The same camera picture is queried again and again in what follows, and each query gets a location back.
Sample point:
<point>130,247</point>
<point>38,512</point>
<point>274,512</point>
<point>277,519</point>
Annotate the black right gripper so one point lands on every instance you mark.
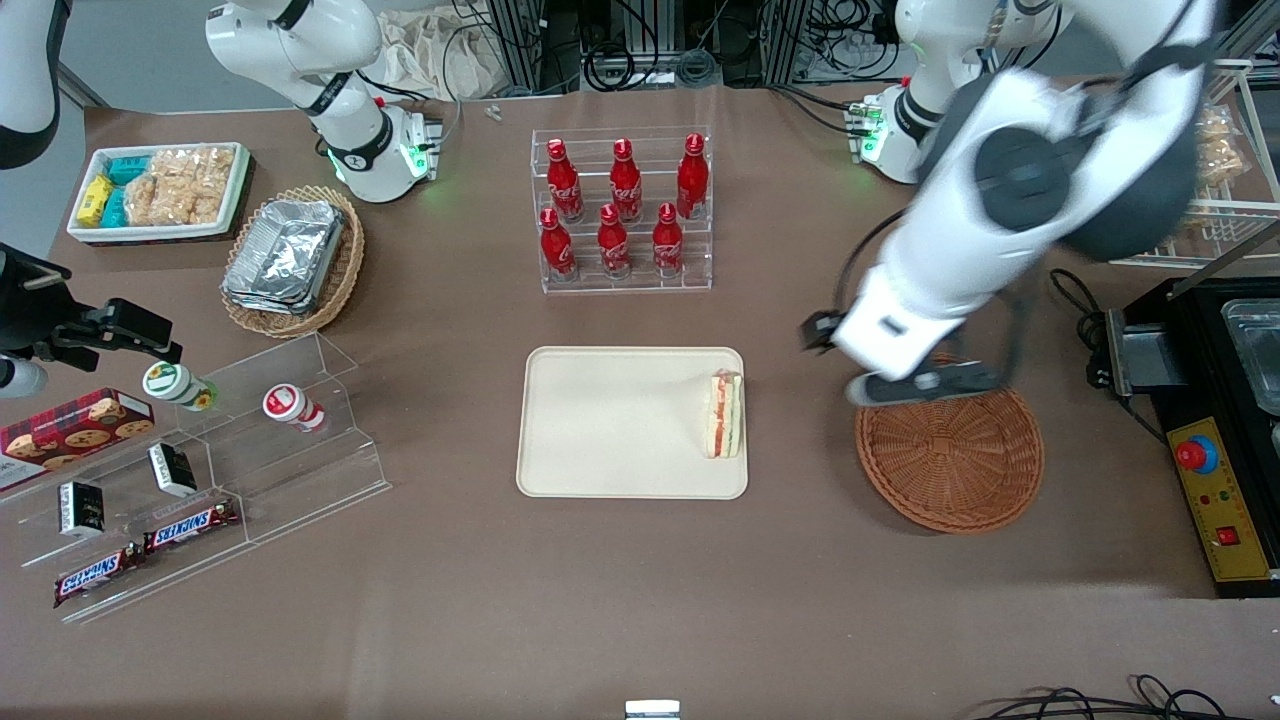
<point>32,312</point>

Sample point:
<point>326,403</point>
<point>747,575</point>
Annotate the white rectangular snack tray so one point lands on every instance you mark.
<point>160,232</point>

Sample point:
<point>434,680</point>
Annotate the clear bag of rice crackers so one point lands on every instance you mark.
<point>180,185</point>

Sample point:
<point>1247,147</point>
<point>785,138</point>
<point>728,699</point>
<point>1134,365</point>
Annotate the white crumpled cloth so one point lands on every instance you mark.
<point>430,55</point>

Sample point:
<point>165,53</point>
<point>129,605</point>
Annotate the teal snack pack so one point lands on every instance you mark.
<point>114,208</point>
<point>128,169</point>

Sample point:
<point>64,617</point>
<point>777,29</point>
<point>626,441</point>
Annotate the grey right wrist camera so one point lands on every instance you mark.
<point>18,378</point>

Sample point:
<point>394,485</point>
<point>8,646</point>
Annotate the green lidded yoghurt bottle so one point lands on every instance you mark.
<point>175,385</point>

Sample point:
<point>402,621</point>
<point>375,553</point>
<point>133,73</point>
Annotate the red cola bottle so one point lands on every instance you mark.
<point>667,245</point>
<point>613,245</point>
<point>565,185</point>
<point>626,185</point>
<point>692,180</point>
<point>557,248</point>

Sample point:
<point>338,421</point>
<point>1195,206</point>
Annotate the oval light wicker basket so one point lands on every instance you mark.
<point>345,270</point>

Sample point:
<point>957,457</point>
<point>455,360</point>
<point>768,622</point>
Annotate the triangle sandwich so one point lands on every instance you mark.
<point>723,415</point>

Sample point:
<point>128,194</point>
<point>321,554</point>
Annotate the beige plastic tray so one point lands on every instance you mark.
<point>610,425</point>

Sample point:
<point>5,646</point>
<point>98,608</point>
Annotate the clear acrylic bottle rack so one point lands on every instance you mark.
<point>690,270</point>

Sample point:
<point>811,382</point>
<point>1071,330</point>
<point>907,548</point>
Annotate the clear acrylic stepped stand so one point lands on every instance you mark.
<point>300,470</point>

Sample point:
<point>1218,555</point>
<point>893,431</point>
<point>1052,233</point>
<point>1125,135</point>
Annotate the yellow snack pack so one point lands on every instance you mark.
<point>95,200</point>

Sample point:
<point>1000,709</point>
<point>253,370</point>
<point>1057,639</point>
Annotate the small black box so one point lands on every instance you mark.
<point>82,508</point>
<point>172,470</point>

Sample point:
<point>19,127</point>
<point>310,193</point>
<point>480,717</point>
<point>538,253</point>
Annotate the clear bag of fried snacks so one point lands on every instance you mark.
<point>1222,150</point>

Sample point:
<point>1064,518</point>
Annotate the yellow emergency stop box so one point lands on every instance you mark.
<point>1225,500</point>

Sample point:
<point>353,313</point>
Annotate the aluminium foil tray stack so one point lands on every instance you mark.
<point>285,255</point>

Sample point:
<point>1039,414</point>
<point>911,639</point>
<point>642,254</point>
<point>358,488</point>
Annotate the round brown wicker basket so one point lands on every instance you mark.
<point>950,465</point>

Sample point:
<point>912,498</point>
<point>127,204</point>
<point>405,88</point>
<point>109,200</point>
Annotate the red tartan cookie box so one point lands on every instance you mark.
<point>70,435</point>

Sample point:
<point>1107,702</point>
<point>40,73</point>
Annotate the black appliance housing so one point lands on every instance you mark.
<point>1200,335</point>

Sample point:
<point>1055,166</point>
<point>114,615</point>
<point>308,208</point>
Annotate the Snickers chocolate bar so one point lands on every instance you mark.
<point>190,525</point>
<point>95,577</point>

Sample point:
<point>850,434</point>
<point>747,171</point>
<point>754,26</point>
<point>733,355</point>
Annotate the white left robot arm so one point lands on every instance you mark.
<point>960,240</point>

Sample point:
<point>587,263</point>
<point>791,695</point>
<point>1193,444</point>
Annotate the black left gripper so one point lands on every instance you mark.
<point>823,333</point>

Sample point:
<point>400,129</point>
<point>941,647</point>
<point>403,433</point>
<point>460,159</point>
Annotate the red lidded yoghurt bottle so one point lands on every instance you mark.
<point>290,405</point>

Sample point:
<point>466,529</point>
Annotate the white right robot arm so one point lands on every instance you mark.
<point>300,40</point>

